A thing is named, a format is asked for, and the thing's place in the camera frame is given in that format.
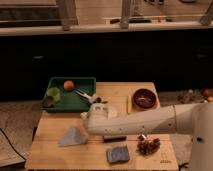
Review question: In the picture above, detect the white cup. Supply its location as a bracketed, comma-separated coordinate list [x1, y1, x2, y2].
[108, 106, 118, 118]

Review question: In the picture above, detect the blue sponge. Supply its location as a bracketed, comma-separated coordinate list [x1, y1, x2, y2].
[106, 146, 130, 164]

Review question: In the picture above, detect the black cable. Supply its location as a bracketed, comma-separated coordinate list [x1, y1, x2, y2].
[0, 127, 27, 162]

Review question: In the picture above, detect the light blue towel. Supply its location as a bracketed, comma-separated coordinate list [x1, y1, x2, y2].
[58, 127, 87, 147]

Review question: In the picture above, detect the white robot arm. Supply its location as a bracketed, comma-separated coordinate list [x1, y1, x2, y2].
[81, 102, 213, 171]

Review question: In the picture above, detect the brown wooden block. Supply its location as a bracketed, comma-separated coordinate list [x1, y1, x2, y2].
[103, 136, 127, 143]

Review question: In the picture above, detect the dark small cup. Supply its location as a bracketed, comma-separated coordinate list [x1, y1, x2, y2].
[42, 96, 55, 107]

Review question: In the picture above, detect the orange fruit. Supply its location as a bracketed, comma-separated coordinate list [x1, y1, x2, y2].
[64, 80, 74, 91]

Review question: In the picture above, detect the green plastic tray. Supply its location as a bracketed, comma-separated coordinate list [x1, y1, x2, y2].
[42, 77, 96, 113]

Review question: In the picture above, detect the green plastic cup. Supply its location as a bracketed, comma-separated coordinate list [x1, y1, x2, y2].
[46, 87, 60, 102]

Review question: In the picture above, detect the brown wooden bowl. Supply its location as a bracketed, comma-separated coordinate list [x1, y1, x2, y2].
[132, 88, 157, 110]

